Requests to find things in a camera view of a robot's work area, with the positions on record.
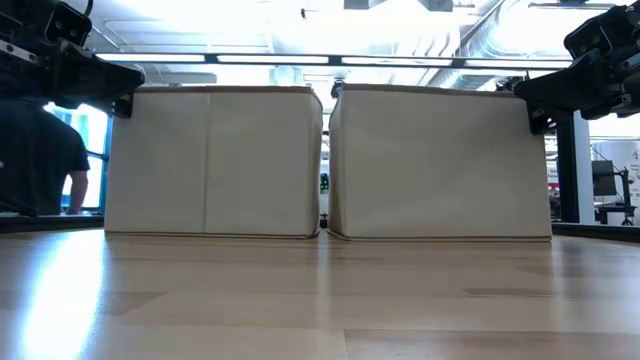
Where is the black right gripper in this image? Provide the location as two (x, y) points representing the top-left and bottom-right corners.
(514, 4), (640, 135)

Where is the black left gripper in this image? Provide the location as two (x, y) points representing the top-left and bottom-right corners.
(0, 0), (147, 120)

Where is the person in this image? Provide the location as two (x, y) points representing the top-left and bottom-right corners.
(0, 97), (92, 217)

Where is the black background workstation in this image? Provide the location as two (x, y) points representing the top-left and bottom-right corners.
(591, 159), (639, 227)

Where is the beige fabric bin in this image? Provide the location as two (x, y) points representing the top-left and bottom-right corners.
(327, 83), (554, 244)

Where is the left cardboard box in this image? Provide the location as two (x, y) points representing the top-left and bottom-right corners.
(103, 84), (325, 240)

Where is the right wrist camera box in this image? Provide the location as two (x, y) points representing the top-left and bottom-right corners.
(563, 18), (615, 60)

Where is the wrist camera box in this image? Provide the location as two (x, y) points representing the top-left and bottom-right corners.
(563, 18), (615, 60)
(43, 1), (95, 47)

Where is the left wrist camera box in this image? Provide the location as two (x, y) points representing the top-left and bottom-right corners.
(43, 1), (95, 47)

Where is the black vertical frame post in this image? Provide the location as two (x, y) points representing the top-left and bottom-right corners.
(556, 115), (582, 225)

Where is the black aluminium table frame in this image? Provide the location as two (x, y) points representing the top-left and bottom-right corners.
(0, 213), (107, 235)

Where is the black overhead frame bar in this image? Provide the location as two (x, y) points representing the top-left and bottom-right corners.
(94, 52), (575, 70)

